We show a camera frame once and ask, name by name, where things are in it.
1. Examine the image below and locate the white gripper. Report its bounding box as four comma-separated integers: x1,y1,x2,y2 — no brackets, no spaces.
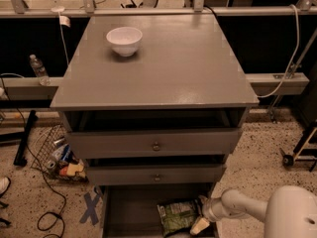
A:
190,195,226,235

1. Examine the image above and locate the green jalapeno chip bag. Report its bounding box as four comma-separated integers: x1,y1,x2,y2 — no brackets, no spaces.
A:
157,199,199,238

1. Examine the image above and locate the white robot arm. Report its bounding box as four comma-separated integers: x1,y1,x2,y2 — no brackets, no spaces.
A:
190,185,317,238

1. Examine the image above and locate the top grey drawer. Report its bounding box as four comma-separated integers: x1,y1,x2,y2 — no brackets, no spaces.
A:
66,129,242,159

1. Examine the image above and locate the grey drawer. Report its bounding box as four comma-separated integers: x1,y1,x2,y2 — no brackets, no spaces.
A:
101,183,219,238
86,165,226,185
66,129,242,159

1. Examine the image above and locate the bottom grey drawer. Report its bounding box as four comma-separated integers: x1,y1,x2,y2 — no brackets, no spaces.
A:
101,183,219,238

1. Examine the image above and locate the middle grey drawer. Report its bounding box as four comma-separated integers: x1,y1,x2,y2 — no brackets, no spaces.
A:
86,165,226,185

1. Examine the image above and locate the grey drawer cabinet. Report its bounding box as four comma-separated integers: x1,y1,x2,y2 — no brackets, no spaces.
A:
50,13,261,238

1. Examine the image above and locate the wheeled cart base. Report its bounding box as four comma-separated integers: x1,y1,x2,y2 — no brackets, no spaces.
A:
280,121,317,172

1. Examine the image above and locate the white ceramic bowl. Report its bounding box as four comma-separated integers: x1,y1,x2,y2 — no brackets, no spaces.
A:
106,27,143,57

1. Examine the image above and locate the black bar on floor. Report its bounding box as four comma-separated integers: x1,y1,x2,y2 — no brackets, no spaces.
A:
14,110,38,167

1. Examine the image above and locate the white shoe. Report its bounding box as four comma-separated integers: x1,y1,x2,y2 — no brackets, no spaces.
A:
0,177,11,197

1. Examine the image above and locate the clear plastic water bottle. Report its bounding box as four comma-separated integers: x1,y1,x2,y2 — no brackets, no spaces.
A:
29,55,51,86

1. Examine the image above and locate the wire basket with items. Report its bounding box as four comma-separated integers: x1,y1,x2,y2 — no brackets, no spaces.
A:
32,125,87,182

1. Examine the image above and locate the black floor cable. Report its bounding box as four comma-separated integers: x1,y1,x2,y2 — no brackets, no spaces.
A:
0,76,68,238

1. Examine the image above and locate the white hanging cable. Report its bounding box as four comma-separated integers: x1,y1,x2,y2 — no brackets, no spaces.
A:
257,3,301,99

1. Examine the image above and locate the metal rail frame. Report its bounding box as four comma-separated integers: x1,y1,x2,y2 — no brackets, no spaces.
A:
0,0,317,18

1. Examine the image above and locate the white cable with tag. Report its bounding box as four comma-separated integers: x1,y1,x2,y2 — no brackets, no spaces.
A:
45,0,72,67

